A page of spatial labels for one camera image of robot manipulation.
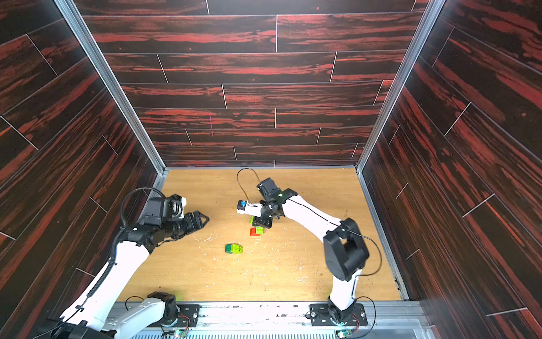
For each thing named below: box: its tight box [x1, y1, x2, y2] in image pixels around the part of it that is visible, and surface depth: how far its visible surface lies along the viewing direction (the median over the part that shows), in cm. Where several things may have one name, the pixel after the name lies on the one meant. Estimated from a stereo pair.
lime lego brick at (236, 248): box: [230, 243, 244, 254], surface depth 90 cm
